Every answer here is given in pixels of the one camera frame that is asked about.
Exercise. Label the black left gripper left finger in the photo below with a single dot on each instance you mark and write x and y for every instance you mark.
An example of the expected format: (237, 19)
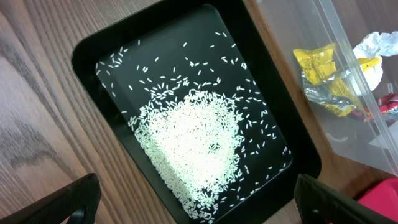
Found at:
(77, 202)

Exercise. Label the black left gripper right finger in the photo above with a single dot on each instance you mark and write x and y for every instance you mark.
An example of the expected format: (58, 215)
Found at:
(318, 203)

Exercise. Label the yellow candy wrapper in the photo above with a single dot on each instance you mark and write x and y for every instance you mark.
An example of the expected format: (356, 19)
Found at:
(326, 83)

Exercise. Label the white rice pile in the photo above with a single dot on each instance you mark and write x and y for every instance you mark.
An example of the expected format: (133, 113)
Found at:
(199, 118)

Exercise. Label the white tissue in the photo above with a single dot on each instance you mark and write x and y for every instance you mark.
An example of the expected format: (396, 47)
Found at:
(376, 45)

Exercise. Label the red snack wrapper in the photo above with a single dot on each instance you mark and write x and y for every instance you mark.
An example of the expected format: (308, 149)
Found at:
(387, 106)

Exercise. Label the red plastic tray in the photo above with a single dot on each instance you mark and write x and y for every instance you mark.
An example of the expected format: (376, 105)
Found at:
(382, 198)

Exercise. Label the black plastic bin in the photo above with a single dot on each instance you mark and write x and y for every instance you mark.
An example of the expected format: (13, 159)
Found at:
(279, 191)

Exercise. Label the clear plastic bin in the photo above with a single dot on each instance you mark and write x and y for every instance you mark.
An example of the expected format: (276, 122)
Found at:
(343, 55)

